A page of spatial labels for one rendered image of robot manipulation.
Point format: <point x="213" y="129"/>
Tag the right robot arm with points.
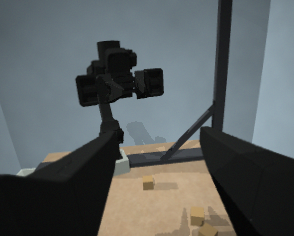
<point x="116" y="60"/>

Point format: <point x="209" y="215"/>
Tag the small tan block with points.
<point x="147" y="182"/>
<point x="207" y="230"/>
<point x="197" y="216"/>

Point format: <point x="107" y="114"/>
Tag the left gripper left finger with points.
<point x="64" y="198"/>

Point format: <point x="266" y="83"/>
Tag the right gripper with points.
<point x="110" y="92"/>

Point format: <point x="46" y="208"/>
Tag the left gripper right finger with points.
<point x="256" y="185"/>

